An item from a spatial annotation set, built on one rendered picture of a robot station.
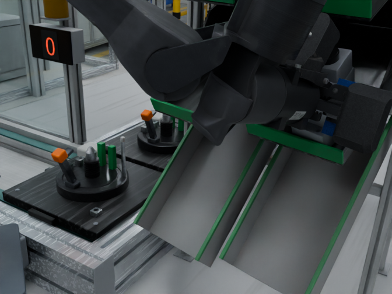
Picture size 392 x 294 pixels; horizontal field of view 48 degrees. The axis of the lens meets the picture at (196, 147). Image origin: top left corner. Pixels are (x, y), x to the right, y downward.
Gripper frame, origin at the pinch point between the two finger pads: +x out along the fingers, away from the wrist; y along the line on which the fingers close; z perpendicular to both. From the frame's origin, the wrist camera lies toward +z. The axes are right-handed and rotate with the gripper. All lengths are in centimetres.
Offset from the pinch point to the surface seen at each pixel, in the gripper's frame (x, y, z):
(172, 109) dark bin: -4.4, 18.6, -7.0
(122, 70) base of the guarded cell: 85, 144, -24
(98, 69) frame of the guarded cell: 71, 144, -25
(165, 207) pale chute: 1.6, 21.2, -24.2
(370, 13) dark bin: -3.7, -4.2, 9.6
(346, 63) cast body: 5.5, 0.9, 4.4
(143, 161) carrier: 17, 45, -27
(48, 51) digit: 2, 65, -8
